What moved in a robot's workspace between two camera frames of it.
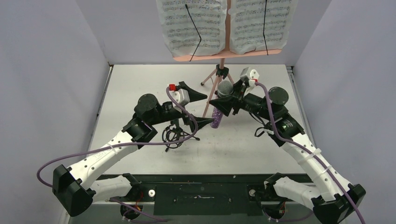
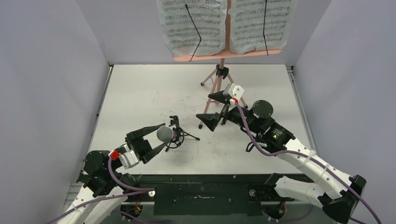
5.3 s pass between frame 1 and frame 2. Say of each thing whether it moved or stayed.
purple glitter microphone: moved
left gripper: moved
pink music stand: stayed
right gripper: moved
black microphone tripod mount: stayed
